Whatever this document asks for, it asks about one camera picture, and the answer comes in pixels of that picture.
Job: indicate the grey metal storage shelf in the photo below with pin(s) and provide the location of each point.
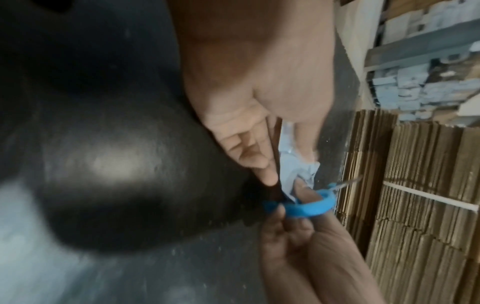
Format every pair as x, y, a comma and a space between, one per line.
420, 44

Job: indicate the pile of light blue boxes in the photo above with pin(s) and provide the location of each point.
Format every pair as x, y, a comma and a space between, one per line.
420, 89

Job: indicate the person's right hand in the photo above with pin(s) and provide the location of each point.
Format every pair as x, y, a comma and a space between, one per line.
318, 255

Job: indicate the light blue plastic packet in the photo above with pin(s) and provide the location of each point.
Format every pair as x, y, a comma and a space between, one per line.
300, 172

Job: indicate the person's left hand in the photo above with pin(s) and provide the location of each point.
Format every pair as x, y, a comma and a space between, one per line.
255, 68

